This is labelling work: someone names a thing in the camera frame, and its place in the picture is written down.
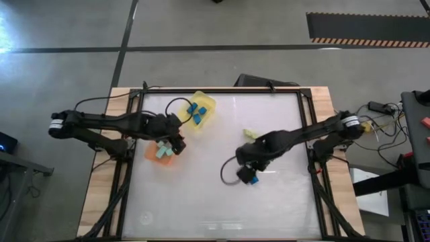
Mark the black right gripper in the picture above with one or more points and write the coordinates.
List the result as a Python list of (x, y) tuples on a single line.
[(255, 156)]

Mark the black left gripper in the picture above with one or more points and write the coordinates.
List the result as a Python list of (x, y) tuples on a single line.
[(164, 127)]

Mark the teal block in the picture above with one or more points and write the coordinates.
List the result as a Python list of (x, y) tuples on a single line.
[(169, 152), (161, 153), (161, 144)]

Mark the green block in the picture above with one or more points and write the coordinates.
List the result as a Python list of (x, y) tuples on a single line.
[(250, 133)]

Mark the small blue block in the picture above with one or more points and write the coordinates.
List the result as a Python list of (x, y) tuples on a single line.
[(202, 110)]

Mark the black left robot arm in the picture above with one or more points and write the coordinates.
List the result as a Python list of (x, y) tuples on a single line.
[(100, 121)]

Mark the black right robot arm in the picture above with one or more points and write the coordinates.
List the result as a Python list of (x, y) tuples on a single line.
[(302, 132)]

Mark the orange translucent plastic bin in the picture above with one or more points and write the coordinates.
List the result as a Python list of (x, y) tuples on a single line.
[(158, 160)]

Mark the yellow translucent plastic bin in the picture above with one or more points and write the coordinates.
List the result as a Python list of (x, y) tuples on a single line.
[(208, 101)]

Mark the black flat case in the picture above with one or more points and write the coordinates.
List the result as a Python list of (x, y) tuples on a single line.
[(255, 81)]

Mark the yellow plug connector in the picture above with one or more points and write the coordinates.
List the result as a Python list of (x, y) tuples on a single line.
[(367, 127)]

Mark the black stand leg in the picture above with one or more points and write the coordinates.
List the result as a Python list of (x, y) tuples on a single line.
[(379, 183)]

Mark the white paper sheet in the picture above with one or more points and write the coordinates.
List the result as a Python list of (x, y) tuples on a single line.
[(373, 205)]

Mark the black power strip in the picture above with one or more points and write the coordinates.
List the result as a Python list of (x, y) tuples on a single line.
[(379, 107)]

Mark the grey desk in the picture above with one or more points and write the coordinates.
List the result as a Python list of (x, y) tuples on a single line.
[(27, 164)]

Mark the red clamp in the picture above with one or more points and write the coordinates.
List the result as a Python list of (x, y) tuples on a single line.
[(404, 158)]

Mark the black device with blue light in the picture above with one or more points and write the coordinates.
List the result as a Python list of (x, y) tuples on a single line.
[(8, 141)]

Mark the dark grey side cart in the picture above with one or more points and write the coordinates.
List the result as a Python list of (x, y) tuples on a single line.
[(416, 141)]

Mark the black hazard-striped floor mat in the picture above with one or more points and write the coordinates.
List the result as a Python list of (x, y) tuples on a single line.
[(366, 28)]

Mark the black keyboard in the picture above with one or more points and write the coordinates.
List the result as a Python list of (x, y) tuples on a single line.
[(424, 220)]

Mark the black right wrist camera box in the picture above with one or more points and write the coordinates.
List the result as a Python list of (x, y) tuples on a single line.
[(246, 174)]

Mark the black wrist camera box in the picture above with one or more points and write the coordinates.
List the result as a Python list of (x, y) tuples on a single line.
[(246, 174), (179, 147)]

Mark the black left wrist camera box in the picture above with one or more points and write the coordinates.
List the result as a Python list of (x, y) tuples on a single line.
[(179, 147)]

